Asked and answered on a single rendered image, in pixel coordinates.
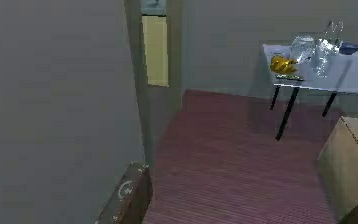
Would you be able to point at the clear glass vase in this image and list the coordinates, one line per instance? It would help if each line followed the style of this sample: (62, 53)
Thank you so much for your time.
(302, 48)

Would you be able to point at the beige cardboard box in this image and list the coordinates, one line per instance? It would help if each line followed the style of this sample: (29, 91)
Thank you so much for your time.
(348, 160)

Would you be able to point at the clear glass pitcher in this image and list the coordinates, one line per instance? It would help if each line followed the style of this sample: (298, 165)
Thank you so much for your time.
(324, 55)

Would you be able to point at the pale blue black-legged table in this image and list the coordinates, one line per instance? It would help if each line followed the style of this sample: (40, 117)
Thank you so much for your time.
(333, 78)

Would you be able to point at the golden yellow statue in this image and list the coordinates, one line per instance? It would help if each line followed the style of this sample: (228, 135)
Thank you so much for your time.
(282, 65)

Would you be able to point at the dark blue bowl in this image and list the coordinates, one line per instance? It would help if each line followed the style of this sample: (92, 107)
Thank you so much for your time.
(349, 48)

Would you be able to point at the green flat tray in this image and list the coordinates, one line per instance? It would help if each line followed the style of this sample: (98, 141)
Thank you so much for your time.
(289, 77)

